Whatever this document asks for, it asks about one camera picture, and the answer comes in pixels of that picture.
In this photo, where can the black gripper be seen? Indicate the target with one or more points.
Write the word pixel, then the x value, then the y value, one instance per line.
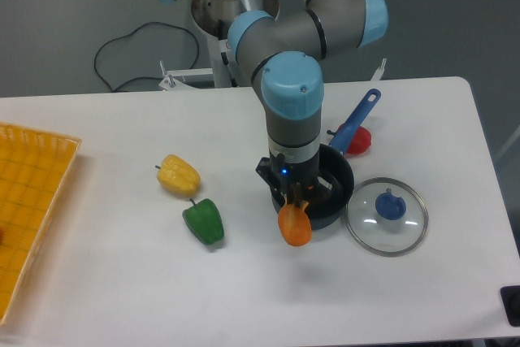
pixel 291 182

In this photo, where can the orange bell pepper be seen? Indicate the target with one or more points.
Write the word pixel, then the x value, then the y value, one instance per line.
pixel 294 224

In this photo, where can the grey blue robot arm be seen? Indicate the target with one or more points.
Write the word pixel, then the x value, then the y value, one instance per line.
pixel 281 57

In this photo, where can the red bell pepper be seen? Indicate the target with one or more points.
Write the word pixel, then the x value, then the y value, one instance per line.
pixel 360 143

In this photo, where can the green bell pepper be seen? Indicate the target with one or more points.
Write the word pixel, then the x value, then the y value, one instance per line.
pixel 204 221

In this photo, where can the glass lid blue knob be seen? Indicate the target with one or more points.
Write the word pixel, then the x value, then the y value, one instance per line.
pixel 386 217

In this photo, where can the yellow bell pepper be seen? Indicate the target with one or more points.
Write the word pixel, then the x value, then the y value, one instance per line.
pixel 178 177

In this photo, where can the black object table corner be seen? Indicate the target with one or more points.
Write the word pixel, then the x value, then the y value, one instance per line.
pixel 510 298

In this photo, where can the yellow plastic basket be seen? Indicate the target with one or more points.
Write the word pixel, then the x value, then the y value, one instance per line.
pixel 34 166

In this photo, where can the black pot blue handle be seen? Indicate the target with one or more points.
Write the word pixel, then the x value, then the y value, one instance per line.
pixel 335 173

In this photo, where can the white metal bracket frame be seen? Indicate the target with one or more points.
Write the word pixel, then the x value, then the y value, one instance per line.
pixel 185 79

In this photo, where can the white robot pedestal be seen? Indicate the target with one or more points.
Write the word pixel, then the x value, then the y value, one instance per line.
pixel 219 38

